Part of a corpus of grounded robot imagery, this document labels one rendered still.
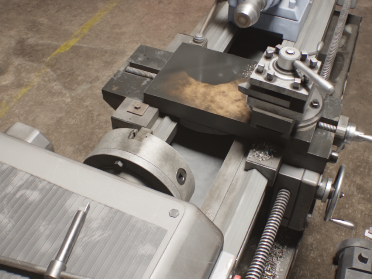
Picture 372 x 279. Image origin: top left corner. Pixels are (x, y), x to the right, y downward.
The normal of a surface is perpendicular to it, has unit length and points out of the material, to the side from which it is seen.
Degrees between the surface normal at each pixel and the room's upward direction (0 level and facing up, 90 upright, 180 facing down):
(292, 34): 90
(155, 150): 21
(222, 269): 0
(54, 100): 0
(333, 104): 0
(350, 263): 45
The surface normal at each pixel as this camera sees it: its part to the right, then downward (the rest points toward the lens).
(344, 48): 0.01, -0.71
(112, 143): -0.33, -0.77
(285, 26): -0.40, 0.64
